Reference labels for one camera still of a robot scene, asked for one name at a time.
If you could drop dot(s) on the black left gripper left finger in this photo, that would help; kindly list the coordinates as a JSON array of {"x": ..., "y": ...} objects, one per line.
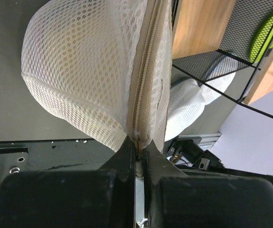
[{"x": 104, "y": 198}]

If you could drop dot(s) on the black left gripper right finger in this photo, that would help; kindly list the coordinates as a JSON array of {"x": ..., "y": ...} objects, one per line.
[{"x": 193, "y": 198}]

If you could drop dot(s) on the white mesh bra laundry bag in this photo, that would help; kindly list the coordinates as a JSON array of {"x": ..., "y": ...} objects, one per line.
[{"x": 104, "y": 66}]

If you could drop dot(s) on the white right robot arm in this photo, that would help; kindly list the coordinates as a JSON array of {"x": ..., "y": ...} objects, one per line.
[{"x": 187, "y": 155}]

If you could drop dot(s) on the white mesh bag grey trim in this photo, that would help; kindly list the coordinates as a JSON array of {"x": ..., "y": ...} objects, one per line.
[{"x": 188, "y": 99}]

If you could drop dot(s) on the lime green plate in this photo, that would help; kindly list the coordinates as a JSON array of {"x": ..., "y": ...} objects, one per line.
[{"x": 262, "y": 39}]

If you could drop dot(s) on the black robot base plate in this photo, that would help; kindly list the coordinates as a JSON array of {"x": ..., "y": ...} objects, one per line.
[{"x": 52, "y": 155}]

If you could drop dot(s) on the black wire wooden shelf rack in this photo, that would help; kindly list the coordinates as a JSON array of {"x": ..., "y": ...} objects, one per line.
[{"x": 246, "y": 17}]

